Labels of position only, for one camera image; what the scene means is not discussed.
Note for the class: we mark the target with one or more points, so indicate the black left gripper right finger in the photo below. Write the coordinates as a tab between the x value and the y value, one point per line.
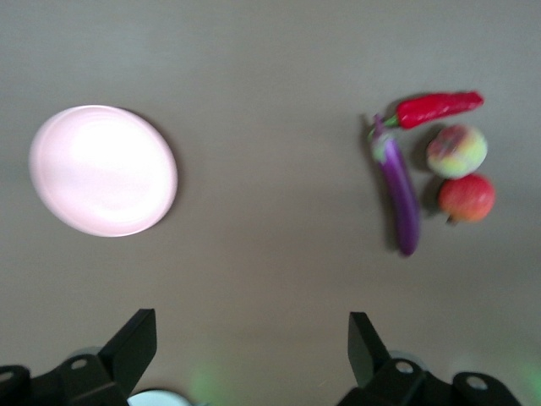
372	359

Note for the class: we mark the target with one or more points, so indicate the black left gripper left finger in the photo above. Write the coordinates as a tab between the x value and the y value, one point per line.
122	359

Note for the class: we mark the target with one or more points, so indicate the purple eggplant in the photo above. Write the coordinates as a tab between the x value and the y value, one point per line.
399	190

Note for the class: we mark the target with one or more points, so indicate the red apple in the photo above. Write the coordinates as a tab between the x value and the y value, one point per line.
467	196

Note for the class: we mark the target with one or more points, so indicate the yellow-green and pink peach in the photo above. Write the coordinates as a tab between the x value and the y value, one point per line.
456	150

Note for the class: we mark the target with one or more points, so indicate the red chili pepper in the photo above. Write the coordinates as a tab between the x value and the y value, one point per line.
435	108

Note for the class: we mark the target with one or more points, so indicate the pink round plate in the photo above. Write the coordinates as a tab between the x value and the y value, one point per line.
101	169

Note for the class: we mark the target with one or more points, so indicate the brown table mat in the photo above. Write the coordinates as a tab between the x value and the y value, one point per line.
270	127

